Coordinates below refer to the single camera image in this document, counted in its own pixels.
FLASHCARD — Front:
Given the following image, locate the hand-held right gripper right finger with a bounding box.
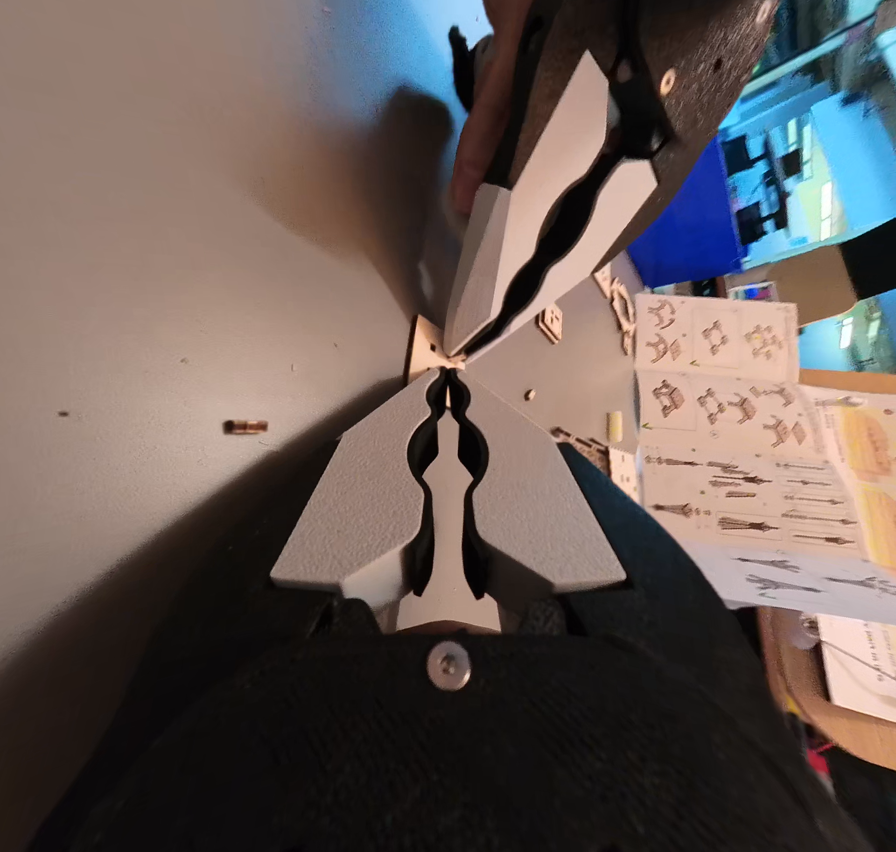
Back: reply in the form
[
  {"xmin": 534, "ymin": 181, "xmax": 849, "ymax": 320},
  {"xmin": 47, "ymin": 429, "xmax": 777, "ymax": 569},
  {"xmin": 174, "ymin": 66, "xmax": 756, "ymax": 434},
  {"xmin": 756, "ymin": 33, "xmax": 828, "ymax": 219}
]
[{"xmin": 448, "ymin": 369, "xmax": 627, "ymax": 634}]

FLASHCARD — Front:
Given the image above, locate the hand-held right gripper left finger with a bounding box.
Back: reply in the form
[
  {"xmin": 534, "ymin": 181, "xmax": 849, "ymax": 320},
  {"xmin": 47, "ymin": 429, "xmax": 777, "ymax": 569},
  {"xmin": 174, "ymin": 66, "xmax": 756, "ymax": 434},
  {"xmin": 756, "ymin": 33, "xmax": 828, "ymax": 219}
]
[{"xmin": 270, "ymin": 367, "xmax": 449, "ymax": 632}]

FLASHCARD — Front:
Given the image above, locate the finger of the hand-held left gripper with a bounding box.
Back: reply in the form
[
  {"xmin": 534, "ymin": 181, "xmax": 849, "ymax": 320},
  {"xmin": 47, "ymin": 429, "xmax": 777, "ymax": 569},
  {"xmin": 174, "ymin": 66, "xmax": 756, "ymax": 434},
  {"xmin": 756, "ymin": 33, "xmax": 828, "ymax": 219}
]
[
  {"xmin": 443, "ymin": 50, "xmax": 624, "ymax": 359},
  {"xmin": 462, "ymin": 155, "xmax": 660, "ymax": 364}
]

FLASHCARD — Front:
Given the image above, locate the small wooden puzzle piece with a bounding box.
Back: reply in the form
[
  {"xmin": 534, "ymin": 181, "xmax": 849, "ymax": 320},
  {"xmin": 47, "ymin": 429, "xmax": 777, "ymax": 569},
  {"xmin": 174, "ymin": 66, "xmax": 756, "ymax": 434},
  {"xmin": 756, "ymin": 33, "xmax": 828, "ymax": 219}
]
[{"xmin": 405, "ymin": 316, "xmax": 469, "ymax": 385}]

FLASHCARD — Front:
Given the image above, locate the person's left hand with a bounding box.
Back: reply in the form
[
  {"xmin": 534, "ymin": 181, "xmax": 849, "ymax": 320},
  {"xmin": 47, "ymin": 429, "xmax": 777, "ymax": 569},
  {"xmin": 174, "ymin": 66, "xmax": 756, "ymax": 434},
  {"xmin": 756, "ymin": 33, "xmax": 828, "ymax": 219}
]
[{"xmin": 450, "ymin": 0, "xmax": 564, "ymax": 216}]

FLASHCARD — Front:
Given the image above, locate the blue plastic bin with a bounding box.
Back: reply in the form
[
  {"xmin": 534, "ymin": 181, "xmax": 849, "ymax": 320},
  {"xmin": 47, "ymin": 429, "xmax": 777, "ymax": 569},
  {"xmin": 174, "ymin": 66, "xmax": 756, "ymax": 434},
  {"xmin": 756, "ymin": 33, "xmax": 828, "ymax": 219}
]
[{"xmin": 626, "ymin": 136, "xmax": 747, "ymax": 290}]

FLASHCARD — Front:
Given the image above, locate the white folded instruction sheet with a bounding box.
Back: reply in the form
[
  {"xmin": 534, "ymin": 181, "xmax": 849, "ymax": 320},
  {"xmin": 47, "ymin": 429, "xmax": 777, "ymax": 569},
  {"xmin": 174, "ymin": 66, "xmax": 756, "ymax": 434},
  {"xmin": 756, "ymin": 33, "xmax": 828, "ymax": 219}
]
[{"xmin": 633, "ymin": 294, "xmax": 896, "ymax": 613}]

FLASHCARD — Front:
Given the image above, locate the cardboard box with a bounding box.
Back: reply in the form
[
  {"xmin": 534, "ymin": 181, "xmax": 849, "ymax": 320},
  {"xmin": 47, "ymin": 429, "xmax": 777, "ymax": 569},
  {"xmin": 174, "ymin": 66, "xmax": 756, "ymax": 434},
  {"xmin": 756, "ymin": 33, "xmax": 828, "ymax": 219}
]
[{"xmin": 724, "ymin": 241, "xmax": 859, "ymax": 329}]

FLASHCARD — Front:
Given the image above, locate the large illustrated instruction booklet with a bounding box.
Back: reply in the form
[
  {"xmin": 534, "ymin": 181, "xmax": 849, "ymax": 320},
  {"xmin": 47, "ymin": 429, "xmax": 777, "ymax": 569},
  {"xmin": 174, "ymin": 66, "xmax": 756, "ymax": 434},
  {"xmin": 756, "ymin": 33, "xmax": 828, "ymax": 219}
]
[{"xmin": 758, "ymin": 367, "xmax": 896, "ymax": 773}]

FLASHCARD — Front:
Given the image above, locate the instruction booklet with yellow pictures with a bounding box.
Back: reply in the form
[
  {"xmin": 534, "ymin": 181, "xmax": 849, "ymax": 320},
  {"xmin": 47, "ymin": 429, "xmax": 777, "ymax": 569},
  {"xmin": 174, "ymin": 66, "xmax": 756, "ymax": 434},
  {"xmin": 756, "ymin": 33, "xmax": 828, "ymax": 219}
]
[{"xmin": 798, "ymin": 376, "xmax": 896, "ymax": 567}]

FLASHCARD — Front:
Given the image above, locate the white paper card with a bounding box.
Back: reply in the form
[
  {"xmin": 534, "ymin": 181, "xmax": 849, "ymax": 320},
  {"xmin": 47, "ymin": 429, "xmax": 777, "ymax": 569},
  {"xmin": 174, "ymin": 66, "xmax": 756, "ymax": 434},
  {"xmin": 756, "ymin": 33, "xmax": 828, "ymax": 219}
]
[{"xmin": 815, "ymin": 614, "xmax": 896, "ymax": 724}]

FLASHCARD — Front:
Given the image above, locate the wooden ring frame piece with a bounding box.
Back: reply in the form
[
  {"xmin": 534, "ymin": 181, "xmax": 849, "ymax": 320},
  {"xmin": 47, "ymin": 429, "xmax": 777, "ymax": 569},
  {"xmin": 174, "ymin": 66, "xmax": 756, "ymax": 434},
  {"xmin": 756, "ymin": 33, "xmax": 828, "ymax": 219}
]
[{"xmin": 608, "ymin": 278, "xmax": 638, "ymax": 357}]

